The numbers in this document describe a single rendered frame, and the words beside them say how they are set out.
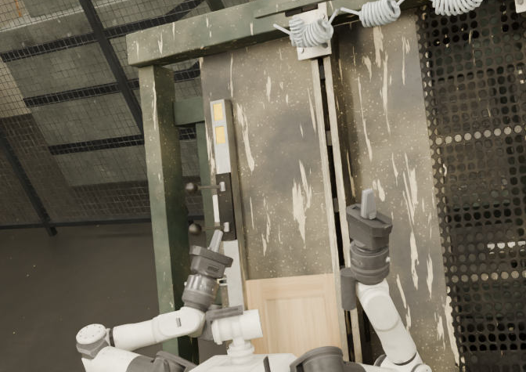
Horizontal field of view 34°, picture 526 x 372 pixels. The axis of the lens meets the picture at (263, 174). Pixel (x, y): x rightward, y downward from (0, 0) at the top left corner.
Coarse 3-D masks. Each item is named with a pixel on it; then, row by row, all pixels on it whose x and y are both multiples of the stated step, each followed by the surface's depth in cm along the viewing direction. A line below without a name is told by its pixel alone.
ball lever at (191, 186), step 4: (188, 184) 250; (192, 184) 250; (196, 184) 251; (220, 184) 256; (224, 184) 256; (188, 188) 250; (192, 188) 250; (196, 188) 250; (200, 188) 252; (204, 188) 253; (208, 188) 254; (212, 188) 255; (216, 188) 255; (220, 188) 256; (224, 188) 256; (188, 192) 250; (192, 192) 250
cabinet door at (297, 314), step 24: (264, 288) 253; (288, 288) 249; (312, 288) 245; (264, 312) 252; (288, 312) 249; (312, 312) 245; (336, 312) 241; (264, 336) 252; (288, 336) 249; (312, 336) 245; (336, 336) 241
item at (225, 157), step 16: (224, 112) 258; (224, 128) 258; (224, 144) 258; (224, 160) 258; (240, 208) 259; (240, 224) 258; (240, 240) 257; (240, 256) 255; (240, 272) 254; (240, 288) 254; (240, 304) 254
